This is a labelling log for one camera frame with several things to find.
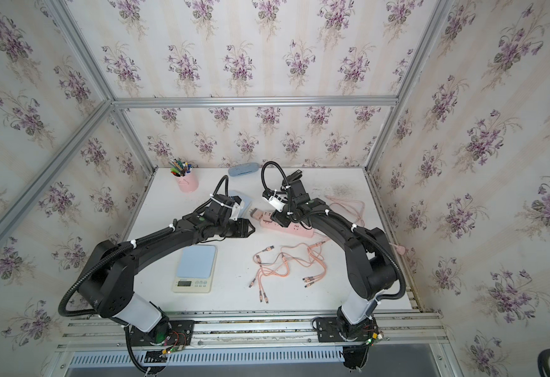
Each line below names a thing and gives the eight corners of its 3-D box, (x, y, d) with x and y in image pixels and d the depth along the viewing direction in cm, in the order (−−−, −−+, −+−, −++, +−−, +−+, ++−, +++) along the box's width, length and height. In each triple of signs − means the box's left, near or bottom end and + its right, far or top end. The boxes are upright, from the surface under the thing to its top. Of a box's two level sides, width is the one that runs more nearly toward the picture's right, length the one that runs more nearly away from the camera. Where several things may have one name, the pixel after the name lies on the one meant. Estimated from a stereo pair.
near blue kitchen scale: (172, 293, 83) (169, 290, 80) (184, 248, 94) (182, 244, 91) (211, 293, 83) (209, 290, 80) (219, 248, 94) (217, 244, 91)
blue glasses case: (230, 178, 118) (229, 174, 116) (227, 170, 122) (226, 166, 119) (260, 171, 122) (260, 167, 119) (257, 163, 125) (256, 159, 123)
